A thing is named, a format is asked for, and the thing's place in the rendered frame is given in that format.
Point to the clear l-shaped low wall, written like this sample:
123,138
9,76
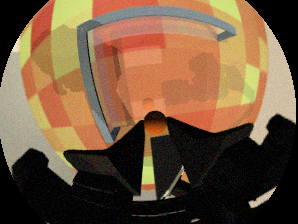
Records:
128,27

